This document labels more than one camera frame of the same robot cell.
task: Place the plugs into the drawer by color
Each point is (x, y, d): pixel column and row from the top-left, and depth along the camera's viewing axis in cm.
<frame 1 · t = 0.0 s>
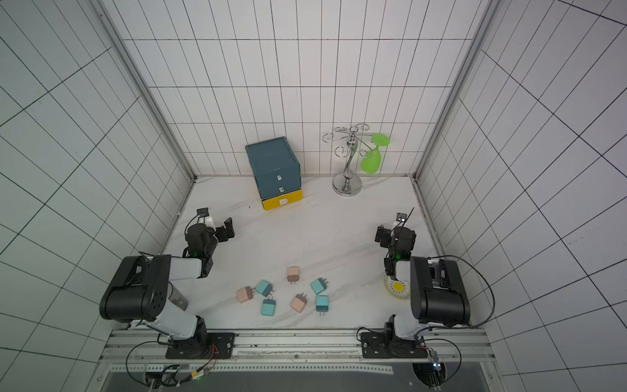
left hand: (219, 223, 96), fingers open
right hand: (386, 224, 95), fingers open
yellow bottom drawer: (269, 203, 105), point 5 cm above the table
chrome glass holder stand: (348, 184, 119), on the table
green plastic wine glass: (371, 160, 105), point 18 cm above the table
pink plug top centre: (293, 274, 87), point 3 cm above the table
pink plug left: (245, 294, 83), point 3 cm above the table
pink plug bottom centre: (300, 302, 82), point 2 cm above the table
teal plug left upper: (264, 287, 85), point 2 cm above the table
teal plug left lower: (268, 306, 81), point 2 cm above the table
teal plug right upper: (318, 286, 85), point 2 cm above the table
teal plug right lower: (322, 304, 81), point 2 cm above the table

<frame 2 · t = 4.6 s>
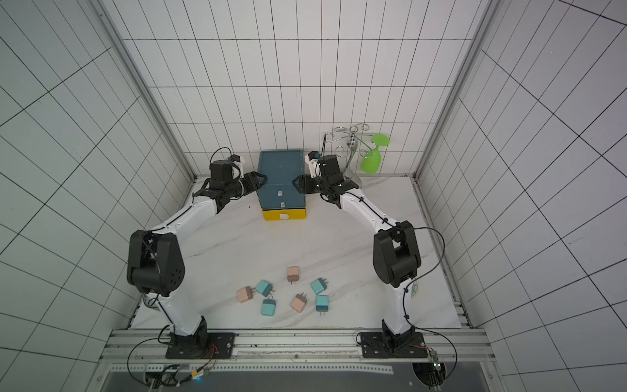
left hand: (263, 183, 92), fingers open
right hand: (287, 183, 88), fingers open
yellow bottom drawer: (284, 214, 101), point 6 cm above the table
teal drawer cabinet: (281, 168, 95), point 23 cm above the table
the other named things where they were.

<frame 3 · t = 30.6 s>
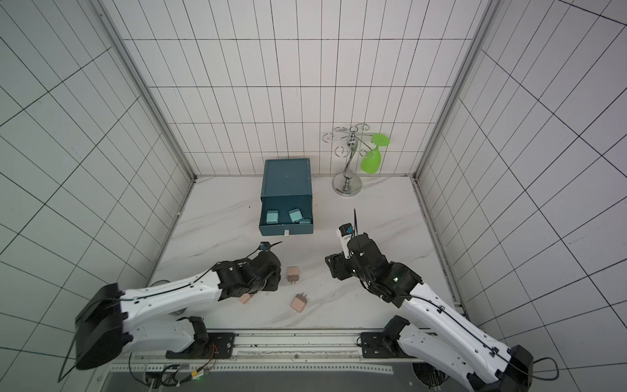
left hand: (269, 282, 81), fingers open
right hand: (326, 258, 74), fingers open
teal plug left upper: (272, 216, 86), point 17 cm above the table
teal plug right lower: (295, 215, 87), point 17 cm above the table
teal drawer cabinet: (286, 176, 92), point 23 cm above the table
teal middle drawer: (284, 203, 88), point 19 cm above the table
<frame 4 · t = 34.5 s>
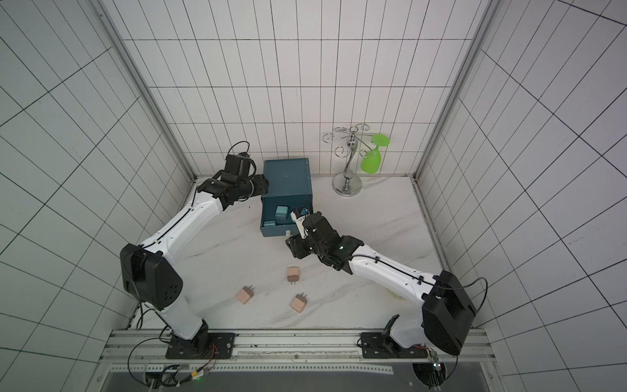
left hand: (261, 188, 86), fingers open
right hand: (284, 241, 78), fingers open
teal plug right lower: (281, 213, 87), point 17 cm above the table
